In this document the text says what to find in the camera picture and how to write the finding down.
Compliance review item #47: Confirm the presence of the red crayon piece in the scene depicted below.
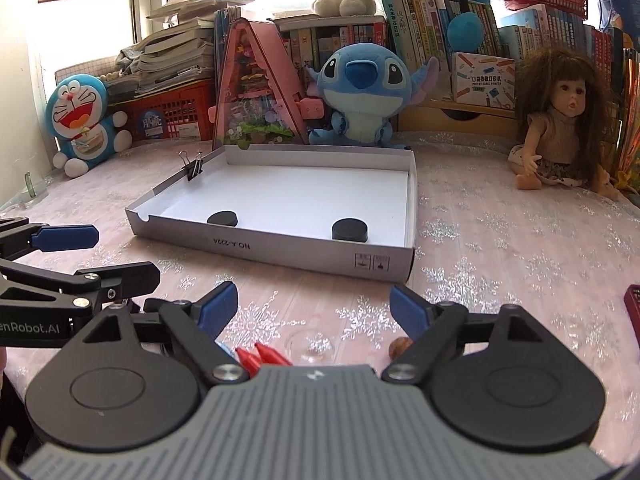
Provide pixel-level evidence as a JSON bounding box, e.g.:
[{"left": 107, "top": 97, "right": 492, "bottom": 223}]
[
  {"left": 235, "top": 348, "right": 262, "bottom": 378},
  {"left": 255, "top": 342, "right": 292, "bottom": 366}
]

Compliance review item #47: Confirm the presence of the black round puck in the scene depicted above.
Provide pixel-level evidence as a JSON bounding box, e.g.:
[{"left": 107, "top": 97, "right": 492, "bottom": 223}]
[
  {"left": 332, "top": 218, "right": 369, "bottom": 243},
  {"left": 207, "top": 210, "right": 238, "bottom": 226}
]

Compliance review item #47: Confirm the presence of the brown walnut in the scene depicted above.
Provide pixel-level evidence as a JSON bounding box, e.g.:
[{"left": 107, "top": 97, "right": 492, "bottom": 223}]
[{"left": 388, "top": 337, "right": 412, "bottom": 361}]

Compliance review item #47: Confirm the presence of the clear glass ball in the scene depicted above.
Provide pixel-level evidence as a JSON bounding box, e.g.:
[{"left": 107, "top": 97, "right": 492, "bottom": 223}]
[{"left": 285, "top": 328, "right": 335, "bottom": 365}]

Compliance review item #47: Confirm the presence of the black binder clip on box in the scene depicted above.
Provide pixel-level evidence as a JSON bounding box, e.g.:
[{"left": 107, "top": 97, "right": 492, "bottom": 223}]
[{"left": 179, "top": 151, "right": 203, "bottom": 181}]

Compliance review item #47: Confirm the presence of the blue Doraemon plush toy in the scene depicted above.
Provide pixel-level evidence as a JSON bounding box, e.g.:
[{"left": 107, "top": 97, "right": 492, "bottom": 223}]
[{"left": 46, "top": 74, "right": 132, "bottom": 179}]

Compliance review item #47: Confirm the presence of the white shallow cardboard box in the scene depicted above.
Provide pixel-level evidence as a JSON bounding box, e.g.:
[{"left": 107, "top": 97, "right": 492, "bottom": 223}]
[{"left": 126, "top": 144, "right": 418, "bottom": 283}]

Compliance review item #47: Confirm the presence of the dark red box at edge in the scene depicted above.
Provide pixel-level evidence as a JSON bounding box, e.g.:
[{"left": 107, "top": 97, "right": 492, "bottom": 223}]
[{"left": 624, "top": 284, "right": 640, "bottom": 346}]

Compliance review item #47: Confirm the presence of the wooden drawer shelf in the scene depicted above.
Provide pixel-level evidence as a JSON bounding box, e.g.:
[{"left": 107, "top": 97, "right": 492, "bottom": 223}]
[{"left": 397, "top": 99, "right": 518, "bottom": 141}]

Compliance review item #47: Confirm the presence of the pink triangular toy house box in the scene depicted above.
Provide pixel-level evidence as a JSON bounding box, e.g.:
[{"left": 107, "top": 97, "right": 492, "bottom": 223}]
[{"left": 208, "top": 18, "right": 324, "bottom": 148}]

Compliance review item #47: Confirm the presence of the stack of grey books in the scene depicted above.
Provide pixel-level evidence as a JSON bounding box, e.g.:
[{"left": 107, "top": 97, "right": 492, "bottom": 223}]
[{"left": 102, "top": 0, "right": 227, "bottom": 102}]

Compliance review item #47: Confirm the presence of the blue Stitch plush toy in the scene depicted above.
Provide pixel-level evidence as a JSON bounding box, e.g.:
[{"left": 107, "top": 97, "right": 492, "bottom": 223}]
[{"left": 307, "top": 42, "right": 439, "bottom": 148}]

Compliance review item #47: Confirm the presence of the white pencil pattern box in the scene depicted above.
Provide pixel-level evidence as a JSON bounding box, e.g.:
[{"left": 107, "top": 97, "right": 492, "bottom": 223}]
[{"left": 451, "top": 52, "right": 515, "bottom": 110}]

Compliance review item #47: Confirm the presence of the brown haired baby doll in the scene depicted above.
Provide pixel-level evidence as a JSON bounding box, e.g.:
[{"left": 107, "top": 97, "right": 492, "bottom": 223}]
[{"left": 508, "top": 48, "right": 618, "bottom": 200}]

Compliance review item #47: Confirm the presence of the blue round plush ball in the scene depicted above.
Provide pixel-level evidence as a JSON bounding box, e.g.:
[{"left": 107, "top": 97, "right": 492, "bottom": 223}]
[{"left": 447, "top": 12, "right": 484, "bottom": 53}]

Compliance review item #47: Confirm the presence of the row of books on shelf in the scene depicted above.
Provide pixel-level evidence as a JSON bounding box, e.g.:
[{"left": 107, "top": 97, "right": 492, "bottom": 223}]
[{"left": 271, "top": 0, "right": 640, "bottom": 106}]

